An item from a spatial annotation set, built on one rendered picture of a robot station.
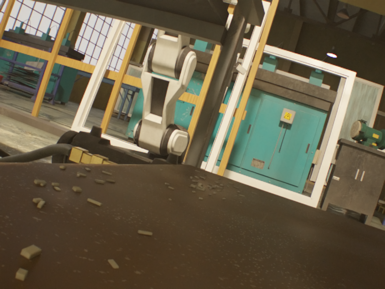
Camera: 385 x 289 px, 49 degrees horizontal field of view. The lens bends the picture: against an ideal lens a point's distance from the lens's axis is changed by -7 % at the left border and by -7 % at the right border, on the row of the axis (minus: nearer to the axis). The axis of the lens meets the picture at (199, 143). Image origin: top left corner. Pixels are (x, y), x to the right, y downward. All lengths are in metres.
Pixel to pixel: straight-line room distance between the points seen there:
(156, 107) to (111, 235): 1.74
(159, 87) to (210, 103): 1.06
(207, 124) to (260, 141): 3.92
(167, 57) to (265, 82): 3.04
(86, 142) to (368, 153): 3.26
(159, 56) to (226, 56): 0.99
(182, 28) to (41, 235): 0.72
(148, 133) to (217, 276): 1.74
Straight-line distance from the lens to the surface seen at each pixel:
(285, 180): 4.75
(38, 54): 4.21
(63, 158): 1.85
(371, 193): 4.56
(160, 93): 1.91
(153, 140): 1.94
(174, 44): 1.81
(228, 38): 0.88
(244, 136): 4.78
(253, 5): 0.75
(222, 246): 0.27
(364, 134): 4.65
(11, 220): 0.20
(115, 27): 3.69
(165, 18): 0.89
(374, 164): 4.56
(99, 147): 1.78
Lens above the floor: 0.36
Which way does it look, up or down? 1 degrees down
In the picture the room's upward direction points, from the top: 18 degrees clockwise
